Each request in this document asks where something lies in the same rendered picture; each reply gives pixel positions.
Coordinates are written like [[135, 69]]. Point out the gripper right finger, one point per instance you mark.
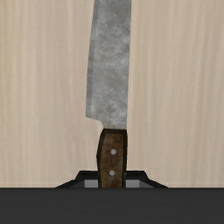
[[138, 180]]

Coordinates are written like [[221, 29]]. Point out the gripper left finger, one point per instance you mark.
[[83, 180]]

